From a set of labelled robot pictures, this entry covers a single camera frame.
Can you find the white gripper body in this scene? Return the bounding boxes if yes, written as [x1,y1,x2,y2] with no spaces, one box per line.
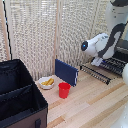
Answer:
[90,56,104,67]

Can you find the red plastic cup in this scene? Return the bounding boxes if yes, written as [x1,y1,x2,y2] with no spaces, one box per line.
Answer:
[58,81,72,100]

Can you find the yellow food pieces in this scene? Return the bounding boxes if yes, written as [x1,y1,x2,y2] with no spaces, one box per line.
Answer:
[41,77,55,87]

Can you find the white bowl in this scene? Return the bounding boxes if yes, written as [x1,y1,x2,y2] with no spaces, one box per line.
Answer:
[38,76,56,90]

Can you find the woven bamboo folding screen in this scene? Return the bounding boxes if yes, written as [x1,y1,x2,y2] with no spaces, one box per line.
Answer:
[0,0,128,83]

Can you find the black fabric storage box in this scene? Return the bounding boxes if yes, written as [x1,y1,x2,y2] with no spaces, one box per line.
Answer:
[0,58,49,128]

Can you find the thin black pole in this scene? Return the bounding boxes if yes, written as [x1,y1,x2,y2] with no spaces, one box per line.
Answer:
[1,0,13,62]

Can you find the long black wire tray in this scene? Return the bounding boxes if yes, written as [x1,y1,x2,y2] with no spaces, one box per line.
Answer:
[79,63,113,86]

